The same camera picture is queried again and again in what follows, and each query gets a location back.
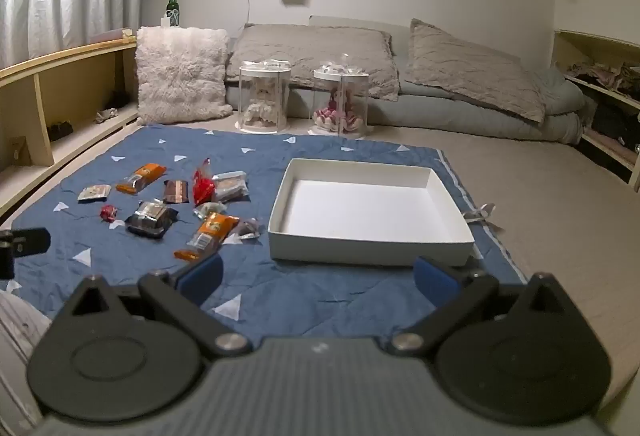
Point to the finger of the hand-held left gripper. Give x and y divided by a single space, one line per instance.
30 242

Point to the brown chocolate packet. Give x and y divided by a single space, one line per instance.
176 192

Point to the small red candy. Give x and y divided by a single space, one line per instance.
107 213

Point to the black object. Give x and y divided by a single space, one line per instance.
117 100

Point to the dark folded clothes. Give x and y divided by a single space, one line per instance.
615 121

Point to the wooden shelf with clothes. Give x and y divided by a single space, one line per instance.
562 51

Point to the small beige snack packet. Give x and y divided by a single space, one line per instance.
95 192

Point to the green white candy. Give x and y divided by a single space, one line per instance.
209 209

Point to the white cardboard box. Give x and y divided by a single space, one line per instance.
350 201

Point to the clear round cookie packet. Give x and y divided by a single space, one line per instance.
230 187

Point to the small dark snack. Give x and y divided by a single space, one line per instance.
247 228

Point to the white fluffy pillow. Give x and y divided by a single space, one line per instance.
180 76

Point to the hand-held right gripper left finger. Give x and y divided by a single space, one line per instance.
200 278

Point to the white ribbon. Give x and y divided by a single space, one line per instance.
480 212

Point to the clear cylinder with pink doll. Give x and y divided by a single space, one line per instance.
340 106

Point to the clear cylinder with cream doll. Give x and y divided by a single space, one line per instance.
262 101

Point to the red snack packet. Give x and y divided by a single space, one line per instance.
202 188

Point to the small white charger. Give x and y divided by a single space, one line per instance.
164 22

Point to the large grey pillow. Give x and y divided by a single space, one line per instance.
310 51

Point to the green glass bottle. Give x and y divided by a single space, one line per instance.
173 9

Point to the long wooden wall shelf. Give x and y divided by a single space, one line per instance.
42 126

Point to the dark cake packet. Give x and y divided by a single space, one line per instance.
150 221

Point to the blue mat with white triangles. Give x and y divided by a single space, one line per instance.
300 296

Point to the small black box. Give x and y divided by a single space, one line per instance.
61 130

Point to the light grey cloth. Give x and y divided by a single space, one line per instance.
15 356

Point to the grey textured pillow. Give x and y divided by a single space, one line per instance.
465 66

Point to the orange snack packet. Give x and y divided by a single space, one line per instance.
140 178
210 232

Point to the pile of light clothes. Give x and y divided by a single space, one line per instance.
610 74

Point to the grey curtain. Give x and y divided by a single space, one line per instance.
50 6

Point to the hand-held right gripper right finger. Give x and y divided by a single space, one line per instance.
436 283

